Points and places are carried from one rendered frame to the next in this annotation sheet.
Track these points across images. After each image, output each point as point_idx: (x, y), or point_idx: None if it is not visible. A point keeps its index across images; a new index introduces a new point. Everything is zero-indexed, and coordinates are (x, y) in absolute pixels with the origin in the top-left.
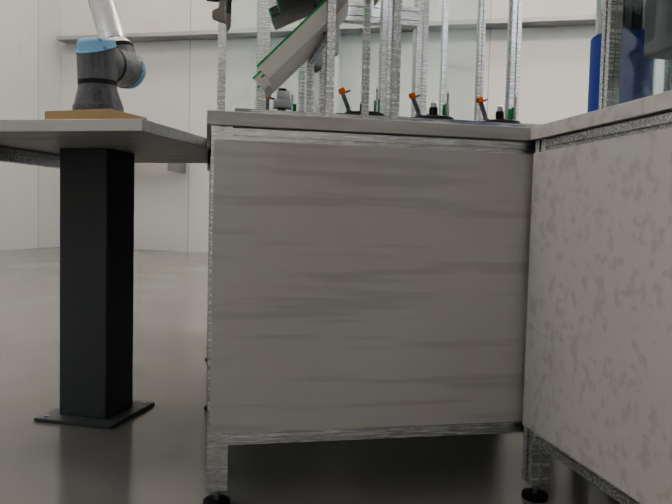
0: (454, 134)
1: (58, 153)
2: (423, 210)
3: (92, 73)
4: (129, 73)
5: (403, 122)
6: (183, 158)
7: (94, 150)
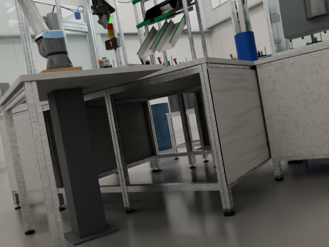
0: (244, 63)
1: None
2: (244, 90)
3: (62, 48)
4: None
5: (236, 60)
6: None
7: (75, 88)
